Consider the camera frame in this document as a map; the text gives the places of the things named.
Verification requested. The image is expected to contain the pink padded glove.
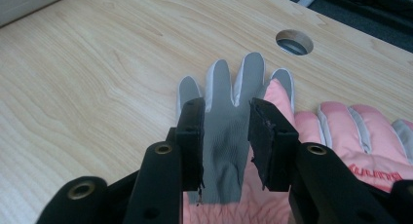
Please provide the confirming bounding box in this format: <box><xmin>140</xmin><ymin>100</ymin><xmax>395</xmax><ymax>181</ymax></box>
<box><xmin>293</xmin><ymin>100</ymin><xmax>413</xmax><ymax>194</ymax></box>

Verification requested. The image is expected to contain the pink glove with grey palm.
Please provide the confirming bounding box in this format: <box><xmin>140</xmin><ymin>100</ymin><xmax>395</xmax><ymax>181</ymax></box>
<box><xmin>176</xmin><ymin>51</ymin><xmax>297</xmax><ymax>224</ymax></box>

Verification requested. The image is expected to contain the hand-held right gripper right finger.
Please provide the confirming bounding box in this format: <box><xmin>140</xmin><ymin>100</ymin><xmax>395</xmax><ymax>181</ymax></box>
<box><xmin>247</xmin><ymin>97</ymin><xmax>401</xmax><ymax>224</ymax></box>

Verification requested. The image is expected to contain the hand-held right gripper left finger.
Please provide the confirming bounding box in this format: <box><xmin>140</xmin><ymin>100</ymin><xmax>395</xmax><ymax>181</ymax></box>
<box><xmin>123</xmin><ymin>97</ymin><xmax>207</xmax><ymax>224</ymax></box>

